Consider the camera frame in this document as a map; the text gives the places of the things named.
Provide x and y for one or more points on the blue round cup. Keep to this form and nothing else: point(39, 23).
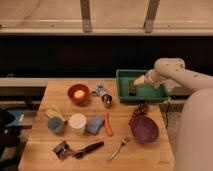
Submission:
point(55, 125)

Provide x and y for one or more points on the blue grey small toy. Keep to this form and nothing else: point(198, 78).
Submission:
point(99, 90)

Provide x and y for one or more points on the black blue object at left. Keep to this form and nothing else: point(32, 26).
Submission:
point(11, 124)

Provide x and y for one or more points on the purple bowl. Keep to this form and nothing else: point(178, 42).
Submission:
point(144, 129)

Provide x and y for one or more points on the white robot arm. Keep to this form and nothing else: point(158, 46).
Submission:
point(194, 151)

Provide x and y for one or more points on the white round container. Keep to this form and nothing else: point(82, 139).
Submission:
point(78, 123)

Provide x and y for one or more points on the orange bowl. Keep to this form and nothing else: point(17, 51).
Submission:
point(75, 88)

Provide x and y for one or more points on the yellow ball in bowl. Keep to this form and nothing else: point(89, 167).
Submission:
point(79, 94)

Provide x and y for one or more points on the green plastic tray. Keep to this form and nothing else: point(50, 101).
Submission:
point(144, 93)

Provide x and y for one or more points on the metal fork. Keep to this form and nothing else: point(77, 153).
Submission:
point(124, 141)

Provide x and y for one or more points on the small metal cup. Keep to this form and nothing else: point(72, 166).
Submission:
point(107, 99)

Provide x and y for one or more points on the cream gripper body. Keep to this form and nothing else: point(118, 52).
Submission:
point(139, 81)

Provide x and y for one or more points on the yellow wooden brush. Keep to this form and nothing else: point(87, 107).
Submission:
point(54, 111)

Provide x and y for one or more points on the orange carrot toy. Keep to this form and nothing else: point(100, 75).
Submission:
point(108, 128)

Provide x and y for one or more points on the pine cone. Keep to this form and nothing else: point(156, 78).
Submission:
point(141, 109)

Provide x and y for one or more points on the dark rectangular eraser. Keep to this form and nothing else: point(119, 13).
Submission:
point(132, 88)

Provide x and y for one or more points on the metal binder clip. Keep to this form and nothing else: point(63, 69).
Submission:
point(62, 150)

